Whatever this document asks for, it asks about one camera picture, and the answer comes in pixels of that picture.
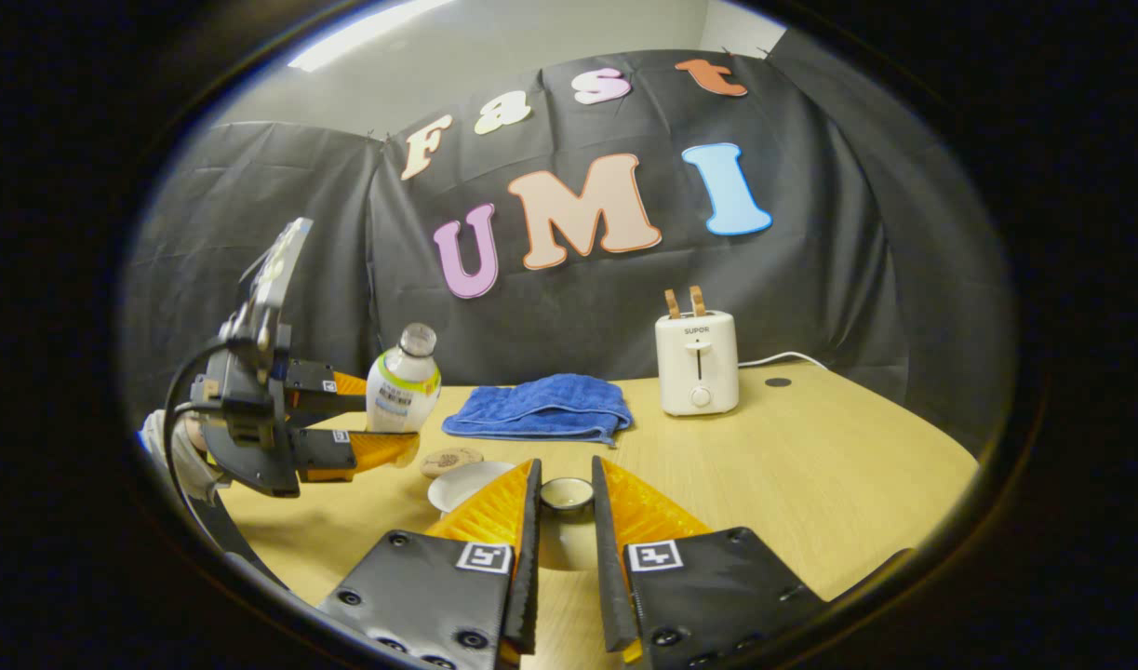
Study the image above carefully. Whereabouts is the black backdrop cloth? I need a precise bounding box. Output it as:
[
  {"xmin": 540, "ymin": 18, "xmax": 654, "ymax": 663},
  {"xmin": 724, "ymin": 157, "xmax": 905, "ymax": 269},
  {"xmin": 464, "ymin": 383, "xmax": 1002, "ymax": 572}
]
[{"xmin": 117, "ymin": 47, "xmax": 1014, "ymax": 457}]

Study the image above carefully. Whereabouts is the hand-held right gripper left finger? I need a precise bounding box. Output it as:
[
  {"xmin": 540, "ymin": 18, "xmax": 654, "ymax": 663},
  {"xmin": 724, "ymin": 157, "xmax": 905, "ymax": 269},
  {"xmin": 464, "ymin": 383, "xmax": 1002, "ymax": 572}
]
[{"xmin": 317, "ymin": 458, "xmax": 543, "ymax": 670}]

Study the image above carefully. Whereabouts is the white toaster cord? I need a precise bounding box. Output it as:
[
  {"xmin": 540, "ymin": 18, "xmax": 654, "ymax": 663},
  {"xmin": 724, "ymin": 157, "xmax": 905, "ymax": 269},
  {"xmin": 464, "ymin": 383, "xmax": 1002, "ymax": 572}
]
[{"xmin": 738, "ymin": 352, "xmax": 825, "ymax": 370}]

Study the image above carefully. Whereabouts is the round brown coaster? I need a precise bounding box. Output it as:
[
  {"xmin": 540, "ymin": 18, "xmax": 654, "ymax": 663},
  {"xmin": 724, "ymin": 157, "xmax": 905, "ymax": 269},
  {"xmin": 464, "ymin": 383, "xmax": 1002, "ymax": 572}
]
[{"xmin": 421, "ymin": 448, "xmax": 484, "ymax": 479}]

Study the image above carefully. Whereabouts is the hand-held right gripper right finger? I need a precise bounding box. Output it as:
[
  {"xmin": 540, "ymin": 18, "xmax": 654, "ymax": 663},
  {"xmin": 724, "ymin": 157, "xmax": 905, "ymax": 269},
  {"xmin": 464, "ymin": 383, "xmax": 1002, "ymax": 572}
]
[{"xmin": 590, "ymin": 456, "xmax": 828, "ymax": 670}]

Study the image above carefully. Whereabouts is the white toaster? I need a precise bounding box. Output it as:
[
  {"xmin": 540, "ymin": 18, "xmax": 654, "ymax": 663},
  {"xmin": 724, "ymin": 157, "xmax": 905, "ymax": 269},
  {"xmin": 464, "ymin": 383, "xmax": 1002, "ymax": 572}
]
[{"xmin": 655, "ymin": 310, "xmax": 740, "ymax": 417}]

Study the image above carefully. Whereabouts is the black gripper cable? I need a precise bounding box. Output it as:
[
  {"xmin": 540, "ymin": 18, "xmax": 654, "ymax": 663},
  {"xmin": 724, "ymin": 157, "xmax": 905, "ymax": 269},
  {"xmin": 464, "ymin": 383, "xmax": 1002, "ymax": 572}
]
[{"xmin": 164, "ymin": 340, "xmax": 290, "ymax": 587}]

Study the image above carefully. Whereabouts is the yellow teacup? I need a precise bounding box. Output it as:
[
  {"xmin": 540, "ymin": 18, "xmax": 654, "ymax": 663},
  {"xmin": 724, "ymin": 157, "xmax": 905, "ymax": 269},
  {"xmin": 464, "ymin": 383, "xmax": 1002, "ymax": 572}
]
[{"xmin": 427, "ymin": 461, "xmax": 518, "ymax": 515}]

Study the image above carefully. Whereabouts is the blue towel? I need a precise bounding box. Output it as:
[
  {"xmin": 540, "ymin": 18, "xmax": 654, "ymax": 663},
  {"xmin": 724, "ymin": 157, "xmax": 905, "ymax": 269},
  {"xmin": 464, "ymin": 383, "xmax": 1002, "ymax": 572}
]
[{"xmin": 442, "ymin": 374, "xmax": 634, "ymax": 448}]

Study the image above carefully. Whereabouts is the clear water bottle white label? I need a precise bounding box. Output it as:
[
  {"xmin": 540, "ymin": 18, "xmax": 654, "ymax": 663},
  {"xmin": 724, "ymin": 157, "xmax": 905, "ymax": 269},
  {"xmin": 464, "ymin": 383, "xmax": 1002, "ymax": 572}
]
[{"xmin": 366, "ymin": 323, "xmax": 442, "ymax": 436}]

